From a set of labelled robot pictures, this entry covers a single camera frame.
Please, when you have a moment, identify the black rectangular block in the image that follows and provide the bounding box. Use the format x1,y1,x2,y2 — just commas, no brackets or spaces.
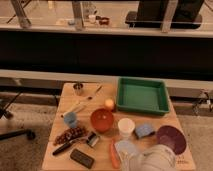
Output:
70,149,95,169

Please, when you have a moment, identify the small metal cup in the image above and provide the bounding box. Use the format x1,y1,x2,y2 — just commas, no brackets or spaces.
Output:
73,82,83,96

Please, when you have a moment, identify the wooden spoon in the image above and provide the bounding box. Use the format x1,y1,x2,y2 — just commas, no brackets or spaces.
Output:
61,102,85,118

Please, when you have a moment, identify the blue sponge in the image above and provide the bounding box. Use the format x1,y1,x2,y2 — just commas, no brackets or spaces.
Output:
135,123,155,139

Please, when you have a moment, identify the light blue cloth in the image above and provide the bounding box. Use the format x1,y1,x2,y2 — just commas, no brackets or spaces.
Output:
115,140,141,160

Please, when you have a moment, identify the purple bowl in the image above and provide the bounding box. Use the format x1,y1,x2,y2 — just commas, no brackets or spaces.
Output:
156,125,187,155

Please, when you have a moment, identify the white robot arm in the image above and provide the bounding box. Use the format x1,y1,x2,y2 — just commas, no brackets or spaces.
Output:
120,145,177,171

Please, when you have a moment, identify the small silver black box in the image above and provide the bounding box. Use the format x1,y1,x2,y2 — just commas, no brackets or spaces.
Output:
86,132,100,148

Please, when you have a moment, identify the orange pepper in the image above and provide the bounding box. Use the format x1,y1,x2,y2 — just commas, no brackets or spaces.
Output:
109,141,120,169

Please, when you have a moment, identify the small blue cup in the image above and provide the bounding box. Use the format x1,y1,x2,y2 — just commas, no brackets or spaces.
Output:
64,112,77,128

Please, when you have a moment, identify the yellow orange fruit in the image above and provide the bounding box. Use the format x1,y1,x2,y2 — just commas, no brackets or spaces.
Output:
104,99,115,111

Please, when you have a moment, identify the bunch of brown grapes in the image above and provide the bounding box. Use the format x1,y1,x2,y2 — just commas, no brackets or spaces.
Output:
54,126,87,145

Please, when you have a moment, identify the green plastic tray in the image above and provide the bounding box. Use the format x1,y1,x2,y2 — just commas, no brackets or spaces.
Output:
116,77,170,116

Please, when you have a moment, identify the white paper cup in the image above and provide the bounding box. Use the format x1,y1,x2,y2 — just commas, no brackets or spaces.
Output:
118,118,135,139

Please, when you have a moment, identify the red bowl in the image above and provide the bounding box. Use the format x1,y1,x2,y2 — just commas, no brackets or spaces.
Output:
90,108,114,133

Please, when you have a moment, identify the black office chair base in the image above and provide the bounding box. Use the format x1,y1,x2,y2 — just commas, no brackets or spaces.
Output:
0,92,36,141

